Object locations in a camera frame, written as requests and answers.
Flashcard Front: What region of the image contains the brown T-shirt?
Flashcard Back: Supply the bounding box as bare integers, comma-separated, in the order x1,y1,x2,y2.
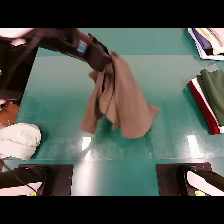
80,51,161,140

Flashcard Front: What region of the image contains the blue garment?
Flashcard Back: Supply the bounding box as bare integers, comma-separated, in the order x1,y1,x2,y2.
192,28,215,56

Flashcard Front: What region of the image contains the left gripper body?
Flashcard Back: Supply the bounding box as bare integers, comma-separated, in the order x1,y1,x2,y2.
87,33,113,73

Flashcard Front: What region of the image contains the red garment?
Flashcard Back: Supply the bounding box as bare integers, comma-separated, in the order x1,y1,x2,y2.
188,80,221,136

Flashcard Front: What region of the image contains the cream garment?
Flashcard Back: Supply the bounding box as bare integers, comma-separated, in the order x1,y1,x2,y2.
195,27,224,56

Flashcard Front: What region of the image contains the green garment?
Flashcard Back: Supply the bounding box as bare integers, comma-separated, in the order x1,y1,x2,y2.
196,68,224,126

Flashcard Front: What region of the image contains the white garment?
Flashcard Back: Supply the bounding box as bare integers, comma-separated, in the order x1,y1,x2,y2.
187,27,224,62
0,122,43,161
191,77,224,134

